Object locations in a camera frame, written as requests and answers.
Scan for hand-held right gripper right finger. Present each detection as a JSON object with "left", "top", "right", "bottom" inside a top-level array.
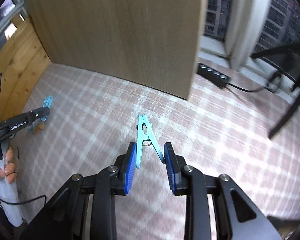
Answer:
[{"left": 164, "top": 142, "right": 283, "bottom": 240}]

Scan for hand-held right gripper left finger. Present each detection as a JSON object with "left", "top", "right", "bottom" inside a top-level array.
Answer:
[{"left": 20, "top": 141, "right": 138, "bottom": 240}]

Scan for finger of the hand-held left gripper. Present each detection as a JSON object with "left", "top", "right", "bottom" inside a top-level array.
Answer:
[{"left": 0, "top": 107, "right": 51, "bottom": 140}]

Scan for blue clothespin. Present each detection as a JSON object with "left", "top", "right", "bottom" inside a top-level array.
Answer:
[
  {"left": 41, "top": 96, "right": 54, "bottom": 121},
  {"left": 135, "top": 114, "right": 165, "bottom": 168}
]

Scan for person's left hand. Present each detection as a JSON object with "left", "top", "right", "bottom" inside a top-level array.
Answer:
[{"left": 0, "top": 147, "right": 18, "bottom": 184}]

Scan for pine wood panel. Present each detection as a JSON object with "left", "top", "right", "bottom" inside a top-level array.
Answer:
[{"left": 0, "top": 16, "right": 53, "bottom": 125}]

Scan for white paper sheet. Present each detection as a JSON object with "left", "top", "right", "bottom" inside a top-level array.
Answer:
[{"left": 4, "top": 25, "right": 17, "bottom": 39}]

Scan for black power strip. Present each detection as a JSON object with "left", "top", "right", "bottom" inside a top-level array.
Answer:
[{"left": 197, "top": 64, "right": 231, "bottom": 88}]

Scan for tan wooden cabinet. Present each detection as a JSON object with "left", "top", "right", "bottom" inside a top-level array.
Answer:
[{"left": 24, "top": 0, "right": 209, "bottom": 100}]

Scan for black light tripod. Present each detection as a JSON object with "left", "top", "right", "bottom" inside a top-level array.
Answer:
[{"left": 251, "top": 42, "right": 300, "bottom": 139}]

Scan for grey curtain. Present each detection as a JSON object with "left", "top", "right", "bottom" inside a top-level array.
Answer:
[{"left": 224, "top": 0, "right": 274, "bottom": 72}]

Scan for apartment buildings outside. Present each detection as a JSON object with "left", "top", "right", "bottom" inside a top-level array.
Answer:
[{"left": 204, "top": 0, "right": 300, "bottom": 53}]

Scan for thin black cable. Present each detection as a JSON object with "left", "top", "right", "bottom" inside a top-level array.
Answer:
[{"left": 1, "top": 195, "right": 47, "bottom": 205}]

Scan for black power cord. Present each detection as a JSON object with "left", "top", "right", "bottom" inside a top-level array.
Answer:
[{"left": 226, "top": 72, "right": 283, "bottom": 93}]

